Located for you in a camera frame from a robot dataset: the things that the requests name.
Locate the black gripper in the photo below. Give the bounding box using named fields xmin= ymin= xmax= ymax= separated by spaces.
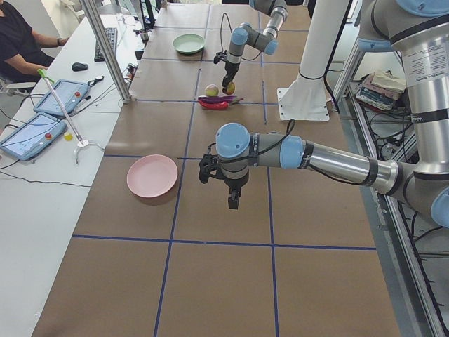
xmin=223 ymin=175 xmax=248 ymax=210
xmin=222 ymin=60 xmax=240 ymax=93

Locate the red yellow apple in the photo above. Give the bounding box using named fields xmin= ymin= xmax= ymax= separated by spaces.
xmin=223 ymin=81 xmax=235 ymax=95

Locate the pale green pink peach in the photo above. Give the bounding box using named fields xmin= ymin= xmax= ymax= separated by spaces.
xmin=204 ymin=84 xmax=220 ymax=97

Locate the purple eggplant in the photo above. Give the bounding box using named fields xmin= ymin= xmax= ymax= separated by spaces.
xmin=197 ymin=95 xmax=243 ymax=105

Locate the red chili pepper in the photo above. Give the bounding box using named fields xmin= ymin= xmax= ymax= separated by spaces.
xmin=199 ymin=100 xmax=229 ymax=110

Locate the green plate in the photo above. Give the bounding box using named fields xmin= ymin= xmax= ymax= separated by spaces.
xmin=173 ymin=34 xmax=205 ymax=55

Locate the pink plate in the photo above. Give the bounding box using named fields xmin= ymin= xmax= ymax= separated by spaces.
xmin=126 ymin=154 xmax=178 ymax=198

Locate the black keyboard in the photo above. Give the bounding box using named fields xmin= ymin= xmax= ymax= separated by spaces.
xmin=93 ymin=27 xmax=119 ymax=63

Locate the stack of folded cloths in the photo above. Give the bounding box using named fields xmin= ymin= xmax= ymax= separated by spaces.
xmin=355 ymin=70 xmax=406 ymax=111

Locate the black computer mouse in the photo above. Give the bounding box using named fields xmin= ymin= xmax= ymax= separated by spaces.
xmin=72 ymin=62 xmax=88 ymax=72

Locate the reacher grabber stick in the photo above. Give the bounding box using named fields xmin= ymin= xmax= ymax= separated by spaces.
xmin=37 ymin=69 xmax=105 ymax=164

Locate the far teach pendant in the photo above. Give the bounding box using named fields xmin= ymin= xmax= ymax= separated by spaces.
xmin=33 ymin=79 xmax=90 ymax=117

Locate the teach pendant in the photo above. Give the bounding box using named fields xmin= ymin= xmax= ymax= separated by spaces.
xmin=1 ymin=112 xmax=67 ymax=161
xmin=33 ymin=79 xmax=90 ymax=117

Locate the near teach pendant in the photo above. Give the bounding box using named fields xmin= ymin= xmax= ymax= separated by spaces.
xmin=1 ymin=112 xmax=67 ymax=161

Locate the seated person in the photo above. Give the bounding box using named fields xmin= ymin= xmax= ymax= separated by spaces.
xmin=1 ymin=1 xmax=69 ymax=83

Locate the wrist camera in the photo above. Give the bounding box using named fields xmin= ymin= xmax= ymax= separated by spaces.
xmin=199 ymin=154 xmax=220 ymax=184
xmin=213 ymin=50 xmax=227 ymax=64

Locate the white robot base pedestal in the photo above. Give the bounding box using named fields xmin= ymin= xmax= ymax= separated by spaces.
xmin=277 ymin=0 xmax=351 ymax=121

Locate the aluminium frame post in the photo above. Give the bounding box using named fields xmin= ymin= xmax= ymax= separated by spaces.
xmin=80 ymin=0 xmax=131 ymax=104

